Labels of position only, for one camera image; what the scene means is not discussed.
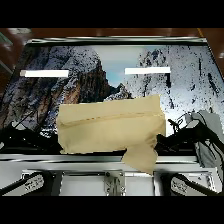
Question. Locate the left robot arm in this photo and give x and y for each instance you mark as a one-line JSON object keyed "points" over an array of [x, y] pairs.
{"points": [[23, 138]]}

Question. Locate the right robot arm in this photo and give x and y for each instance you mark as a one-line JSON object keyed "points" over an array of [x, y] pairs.
{"points": [[185, 138]]}

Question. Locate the beige shirt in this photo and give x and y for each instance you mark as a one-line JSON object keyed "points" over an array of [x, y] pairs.
{"points": [[110, 126]]}

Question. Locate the grey garment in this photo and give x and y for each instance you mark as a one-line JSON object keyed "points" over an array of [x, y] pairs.
{"points": [[210, 146]]}

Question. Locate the silver frame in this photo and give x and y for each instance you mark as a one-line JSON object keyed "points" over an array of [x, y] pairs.
{"points": [[83, 166]]}

